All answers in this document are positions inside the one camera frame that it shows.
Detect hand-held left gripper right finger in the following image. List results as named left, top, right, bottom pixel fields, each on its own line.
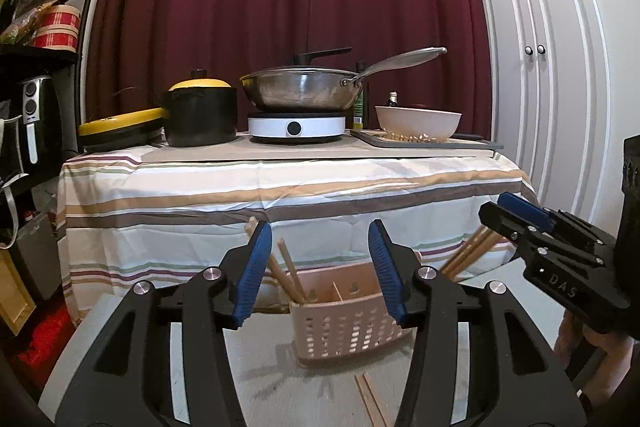
left=367, top=219, right=586, bottom=427

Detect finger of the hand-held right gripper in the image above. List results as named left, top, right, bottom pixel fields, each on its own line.
left=500, top=192, right=618, bottom=253
left=479, top=202, right=608, bottom=265

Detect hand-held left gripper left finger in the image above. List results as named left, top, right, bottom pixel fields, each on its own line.
left=55, top=221, right=273, bottom=427

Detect wooden chopstick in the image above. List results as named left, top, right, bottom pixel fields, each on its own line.
left=244, top=216, right=306, bottom=305
left=445, top=232, right=501, bottom=279
left=440, top=227, right=488, bottom=275
left=277, top=238, right=310, bottom=303
left=354, top=374, right=383, bottom=427
left=452, top=239, right=508, bottom=282
left=364, top=373, right=391, bottom=427
left=286, top=271, right=308, bottom=304

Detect pink perforated utensil holder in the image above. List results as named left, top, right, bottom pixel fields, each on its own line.
left=287, top=262, right=418, bottom=370

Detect person's right hand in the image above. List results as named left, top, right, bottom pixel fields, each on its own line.
left=554, top=312, right=633, bottom=409

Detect striped tablecloth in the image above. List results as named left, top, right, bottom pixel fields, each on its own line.
left=55, top=144, right=538, bottom=328

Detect beige counter board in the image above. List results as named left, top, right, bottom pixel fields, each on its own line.
left=142, top=134, right=498, bottom=164

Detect white wardrobe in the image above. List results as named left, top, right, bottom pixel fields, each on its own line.
left=477, top=0, right=640, bottom=228

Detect white colander bowl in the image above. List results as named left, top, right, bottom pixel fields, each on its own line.
left=375, top=106, right=462, bottom=142

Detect grey cutting board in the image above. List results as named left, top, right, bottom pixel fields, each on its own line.
left=350, top=129, right=505, bottom=150

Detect white induction cooker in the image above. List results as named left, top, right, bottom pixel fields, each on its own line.
left=247, top=111, right=347, bottom=144

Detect dark olive oil bottle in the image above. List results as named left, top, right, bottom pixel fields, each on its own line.
left=351, top=62, right=368, bottom=131

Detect black pot yellow lid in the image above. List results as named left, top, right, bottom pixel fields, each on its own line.
left=161, top=68, right=238, bottom=148

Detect stainless steel wok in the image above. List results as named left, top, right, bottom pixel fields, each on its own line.
left=240, top=47, right=448, bottom=112

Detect flat yellow-lidded pan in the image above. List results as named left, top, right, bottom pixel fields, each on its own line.
left=77, top=107, right=167, bottom=152

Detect grey storage box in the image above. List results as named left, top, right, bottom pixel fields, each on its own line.
left=12, top=212, right=63, bottom=303

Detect red rug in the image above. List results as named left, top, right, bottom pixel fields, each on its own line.
left=10, top=304, right=76, bottom=370

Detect brown wooden board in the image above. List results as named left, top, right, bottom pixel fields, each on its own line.
left=0, top=249, right=38, bottom=338

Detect black air fryer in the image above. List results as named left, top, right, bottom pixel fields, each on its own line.
left=20, top=76, right=63, bottom=165

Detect black shelf unit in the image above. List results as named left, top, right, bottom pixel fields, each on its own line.
left=0, top=0, right=98, bottom=343

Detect red plaid round box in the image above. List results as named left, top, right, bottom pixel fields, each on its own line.
left=32, top=4, right=82, bottom=52

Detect crinkled snack bag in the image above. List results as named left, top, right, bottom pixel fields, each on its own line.
left=0, top=0, right=63, bottom=45

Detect black-handled pan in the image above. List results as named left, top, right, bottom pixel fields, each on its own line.
left=292, top=47, right=353, bottom=68

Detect black bag white straps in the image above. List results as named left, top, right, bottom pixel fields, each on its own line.
left=0, top=116, right=28, bottom=250

